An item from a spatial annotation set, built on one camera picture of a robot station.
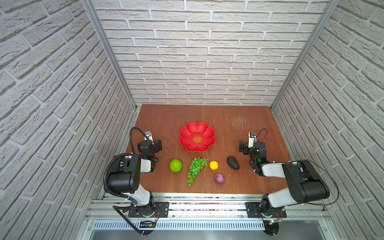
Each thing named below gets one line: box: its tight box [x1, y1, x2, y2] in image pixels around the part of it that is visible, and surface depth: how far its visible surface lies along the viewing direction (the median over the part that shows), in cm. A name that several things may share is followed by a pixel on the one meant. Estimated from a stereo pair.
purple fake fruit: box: [215, 173, 225, 185], surface depth 82 cm
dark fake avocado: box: [227, 155, 240, 170], surface depth 88 cm
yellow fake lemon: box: [209, 160, 219, 171], surface depth 87 cm
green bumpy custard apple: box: [169, 158, 183, 173], surface depth 85 cm
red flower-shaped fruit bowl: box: [179, 121, 216, 153], surface depth 103 cm
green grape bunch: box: [187, 157, 209, 187], surface depth 86 cm
